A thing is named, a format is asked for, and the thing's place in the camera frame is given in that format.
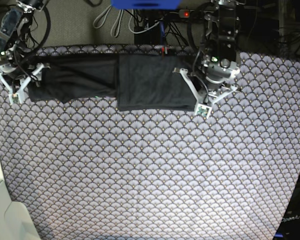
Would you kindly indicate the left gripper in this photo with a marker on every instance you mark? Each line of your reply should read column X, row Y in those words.
column 211, row 74

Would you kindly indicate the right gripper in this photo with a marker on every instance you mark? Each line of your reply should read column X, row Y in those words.
column 15, row 72

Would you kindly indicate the dark grey T-shirt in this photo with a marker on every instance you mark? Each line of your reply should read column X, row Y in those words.
column 138, row 82

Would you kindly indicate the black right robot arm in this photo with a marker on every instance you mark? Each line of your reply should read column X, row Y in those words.
column 16, row 28

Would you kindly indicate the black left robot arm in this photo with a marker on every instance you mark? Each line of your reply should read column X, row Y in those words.
column 212, row 29

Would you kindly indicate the black power strip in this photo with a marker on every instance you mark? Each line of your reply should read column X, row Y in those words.
column 183, row 15

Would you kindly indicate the fan-patterned table cloth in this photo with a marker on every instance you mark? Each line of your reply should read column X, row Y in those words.
column 86, row 171

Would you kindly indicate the white plastic bin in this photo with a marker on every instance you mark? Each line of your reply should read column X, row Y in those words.
column 15, row 220

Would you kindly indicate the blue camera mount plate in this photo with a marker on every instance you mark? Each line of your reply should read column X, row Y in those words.
column 146, row 4

